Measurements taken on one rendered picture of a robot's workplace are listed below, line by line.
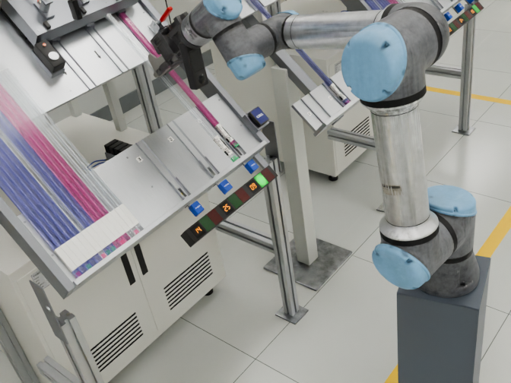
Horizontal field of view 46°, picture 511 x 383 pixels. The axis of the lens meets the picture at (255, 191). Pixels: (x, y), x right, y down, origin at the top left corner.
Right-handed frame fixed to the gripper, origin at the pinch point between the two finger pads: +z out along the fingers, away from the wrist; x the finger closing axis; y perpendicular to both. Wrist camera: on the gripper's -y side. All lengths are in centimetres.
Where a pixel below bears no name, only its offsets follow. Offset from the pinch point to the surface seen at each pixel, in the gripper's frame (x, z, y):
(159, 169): 14.3, 3.6, -19.8
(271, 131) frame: -22.5, 1.4, -28.8
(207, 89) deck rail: -16.6, 7.8, -8.6
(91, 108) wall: -86, 195, 30
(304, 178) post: -47, 27, -51
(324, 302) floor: -31, 37, -92
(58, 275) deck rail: 51, 1, -26
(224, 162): -2.7, 1.7, -27.9
